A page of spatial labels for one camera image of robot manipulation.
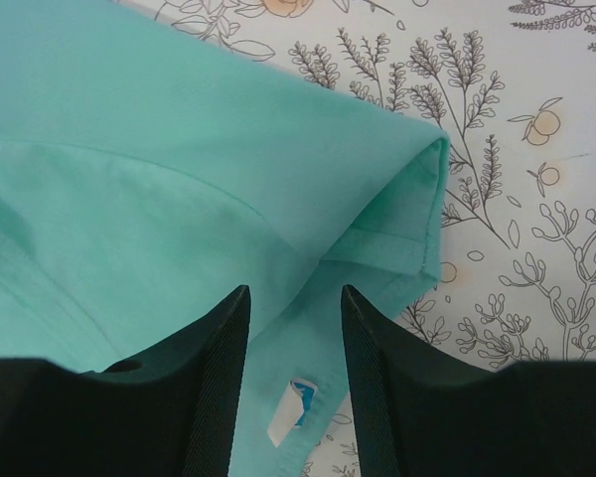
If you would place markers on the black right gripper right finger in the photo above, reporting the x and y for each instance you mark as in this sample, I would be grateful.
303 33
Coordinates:
421 412

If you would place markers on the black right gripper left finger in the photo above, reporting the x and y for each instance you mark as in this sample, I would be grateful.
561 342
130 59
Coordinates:
169 410

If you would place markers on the teal green t-shirt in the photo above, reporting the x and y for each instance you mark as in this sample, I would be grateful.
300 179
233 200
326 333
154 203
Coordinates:
144 175

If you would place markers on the floral patterned table mat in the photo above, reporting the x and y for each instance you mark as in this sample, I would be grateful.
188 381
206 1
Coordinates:
513 86

